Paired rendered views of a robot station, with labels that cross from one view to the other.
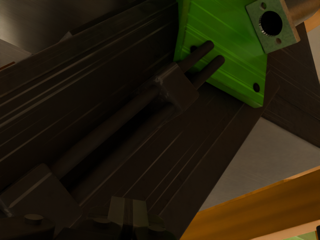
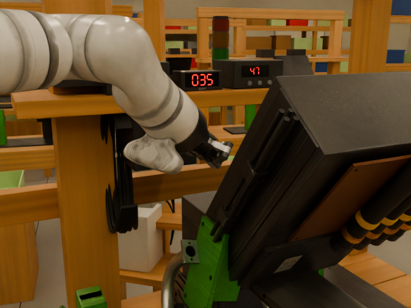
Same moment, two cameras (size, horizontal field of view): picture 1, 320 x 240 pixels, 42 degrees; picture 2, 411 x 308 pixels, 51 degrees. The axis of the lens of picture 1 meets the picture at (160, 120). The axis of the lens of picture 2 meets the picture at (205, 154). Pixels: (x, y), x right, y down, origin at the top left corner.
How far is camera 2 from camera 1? 0.59 m
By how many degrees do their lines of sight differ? 29
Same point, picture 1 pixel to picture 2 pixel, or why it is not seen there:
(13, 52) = not seen: outside the picture
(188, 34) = (221, 245)
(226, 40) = (209, 245)
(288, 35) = (184, 243)
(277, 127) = (203, 211)
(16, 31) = (329, 290)
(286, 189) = (214, 187)
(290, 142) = (200, 205)
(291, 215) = (214, 173)
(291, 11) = (181, 255)
